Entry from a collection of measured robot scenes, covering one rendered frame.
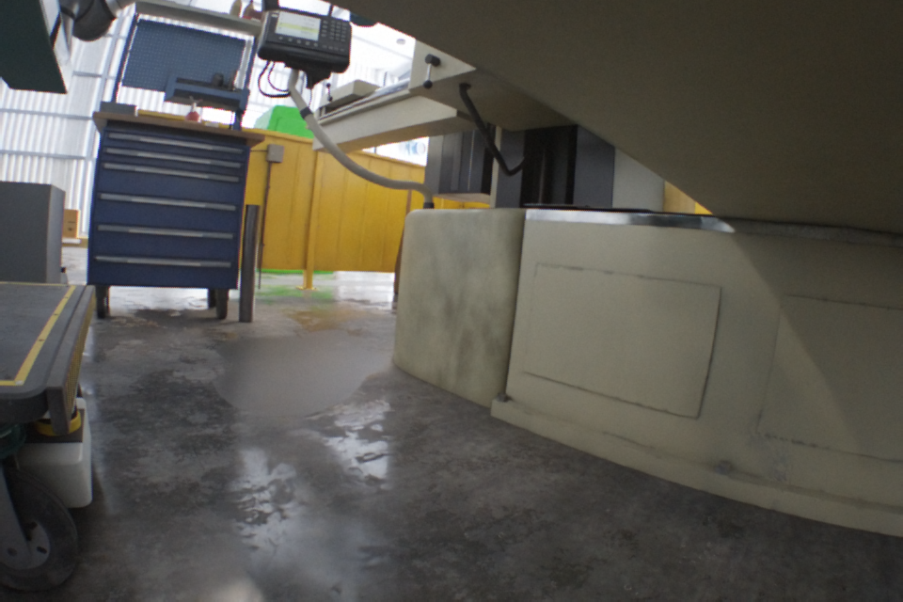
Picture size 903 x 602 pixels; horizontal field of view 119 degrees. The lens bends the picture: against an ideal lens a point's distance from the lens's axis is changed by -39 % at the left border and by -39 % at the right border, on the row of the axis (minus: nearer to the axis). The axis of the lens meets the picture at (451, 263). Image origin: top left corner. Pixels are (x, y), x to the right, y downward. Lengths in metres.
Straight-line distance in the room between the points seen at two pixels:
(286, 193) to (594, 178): 2.49
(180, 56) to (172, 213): 1.07
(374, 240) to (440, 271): 2.61
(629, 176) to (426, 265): 0.87
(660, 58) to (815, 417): 0.86
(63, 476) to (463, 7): 0.73
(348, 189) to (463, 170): 1.74
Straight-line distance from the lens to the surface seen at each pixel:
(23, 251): 1.44
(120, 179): 2.21
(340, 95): 2.73
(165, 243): 2.20
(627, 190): 1.76
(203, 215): 2.22
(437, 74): 1.58
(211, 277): 2.24
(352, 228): 3.88
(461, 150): 2.34
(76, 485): 0.75
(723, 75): 0.29
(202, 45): 2.90
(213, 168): 2.24
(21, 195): 1.44
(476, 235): 1.34
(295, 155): 3.65
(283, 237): 3.59
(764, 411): 1.02
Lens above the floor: 0.48
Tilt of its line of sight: 2 degrees down
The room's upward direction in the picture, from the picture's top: 5 degrees clockwise
